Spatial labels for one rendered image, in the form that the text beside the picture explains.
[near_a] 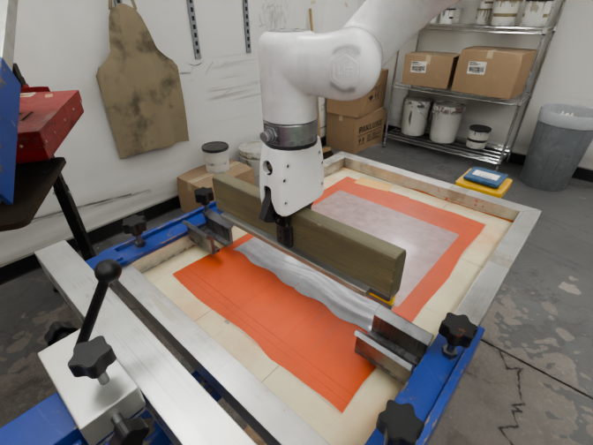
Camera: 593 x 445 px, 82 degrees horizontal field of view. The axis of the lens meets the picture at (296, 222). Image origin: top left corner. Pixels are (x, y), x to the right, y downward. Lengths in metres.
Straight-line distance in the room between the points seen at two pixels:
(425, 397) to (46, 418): 0.43
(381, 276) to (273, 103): 0.26
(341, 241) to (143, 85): 2.20
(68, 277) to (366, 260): 0.47
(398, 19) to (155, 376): 0.52
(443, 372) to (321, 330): 0.19
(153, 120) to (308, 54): 2.22
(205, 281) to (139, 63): 1.99
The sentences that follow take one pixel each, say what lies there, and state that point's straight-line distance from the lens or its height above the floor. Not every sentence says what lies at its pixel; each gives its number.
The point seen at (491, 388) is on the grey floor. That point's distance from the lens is 1.85.
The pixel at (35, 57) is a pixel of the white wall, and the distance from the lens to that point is 2.40.
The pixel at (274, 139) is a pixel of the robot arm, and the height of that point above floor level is 1.26.
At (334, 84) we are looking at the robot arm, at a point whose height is 1.33.
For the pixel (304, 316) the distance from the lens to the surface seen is 0.61.
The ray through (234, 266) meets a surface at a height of 0.96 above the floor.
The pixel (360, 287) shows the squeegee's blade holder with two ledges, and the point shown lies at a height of 1.08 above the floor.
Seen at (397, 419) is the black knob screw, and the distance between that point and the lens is 0.40.
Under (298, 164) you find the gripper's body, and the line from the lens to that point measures 0.47.
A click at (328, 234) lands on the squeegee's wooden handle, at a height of 1.13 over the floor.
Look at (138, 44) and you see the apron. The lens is 2.52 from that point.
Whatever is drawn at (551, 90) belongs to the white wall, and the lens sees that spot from 4.07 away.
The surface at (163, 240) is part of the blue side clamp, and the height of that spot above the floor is 1.00.
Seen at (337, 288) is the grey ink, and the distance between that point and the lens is 0.65.
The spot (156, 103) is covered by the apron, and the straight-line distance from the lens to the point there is 2.57.
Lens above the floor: 1.41
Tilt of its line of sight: 33 degrees down
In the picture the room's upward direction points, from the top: straight up
